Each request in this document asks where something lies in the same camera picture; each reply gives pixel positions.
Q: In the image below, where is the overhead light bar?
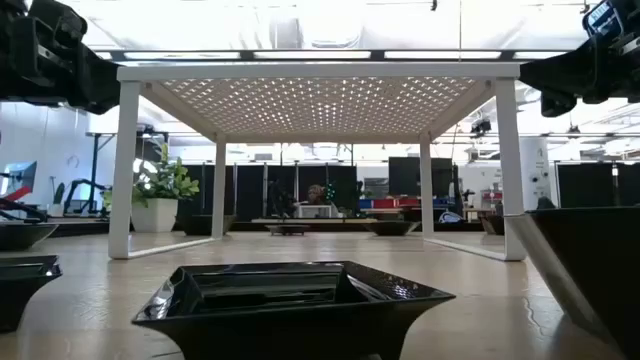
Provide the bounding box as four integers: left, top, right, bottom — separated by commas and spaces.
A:
94, 48, 569, 62

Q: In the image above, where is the wavy square black plate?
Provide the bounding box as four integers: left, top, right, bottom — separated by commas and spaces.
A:
503, 205, 640, 360

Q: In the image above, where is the rounded black bowl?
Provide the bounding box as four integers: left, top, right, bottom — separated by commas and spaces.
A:
180, 213, 237, 237
363, 220, 422, 237
0, 222, 60, 252

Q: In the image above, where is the black metal stand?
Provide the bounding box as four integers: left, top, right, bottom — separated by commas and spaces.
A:
85, 130, 169, 216

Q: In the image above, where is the black aluminium frame rail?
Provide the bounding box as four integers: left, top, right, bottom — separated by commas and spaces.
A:
47, 218, 506, 238

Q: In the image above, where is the black hanging spotlight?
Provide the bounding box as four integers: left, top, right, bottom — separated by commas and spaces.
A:
469, 117, 494, 137

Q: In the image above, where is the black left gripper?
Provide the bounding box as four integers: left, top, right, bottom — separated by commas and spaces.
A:
0, 0, 121, 115

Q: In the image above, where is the white perforated shelf riser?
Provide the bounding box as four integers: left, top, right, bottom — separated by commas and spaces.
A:
107, 62, 527, 262

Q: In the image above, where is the computer monitor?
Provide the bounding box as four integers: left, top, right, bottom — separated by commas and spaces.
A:
0, 160, 39, 201

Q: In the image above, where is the red and blue storage rack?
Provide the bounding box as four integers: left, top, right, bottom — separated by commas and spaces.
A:
358, 197, 451, 210

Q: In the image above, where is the green plant in white pot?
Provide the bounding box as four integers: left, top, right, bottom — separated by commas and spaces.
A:
102, 142, 201, 234

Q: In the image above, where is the small square black dish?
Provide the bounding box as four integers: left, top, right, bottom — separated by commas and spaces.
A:
264, 223, 312, 237

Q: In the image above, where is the black cabinet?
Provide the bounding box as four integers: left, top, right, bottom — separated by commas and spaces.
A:
388, 156, 457, 199

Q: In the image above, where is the black partition wall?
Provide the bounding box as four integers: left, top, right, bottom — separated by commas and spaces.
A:
177, 163, 359, 222
556, 162, 640, 209

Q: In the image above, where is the small plant in white pot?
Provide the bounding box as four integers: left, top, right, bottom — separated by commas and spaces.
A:
47, 182, 67, 217

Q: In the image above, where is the white cylindrical column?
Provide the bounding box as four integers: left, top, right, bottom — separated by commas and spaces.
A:
519, 137, 552, 211

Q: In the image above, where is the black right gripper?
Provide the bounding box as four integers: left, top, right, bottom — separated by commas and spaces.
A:
519, 0, 640, 119

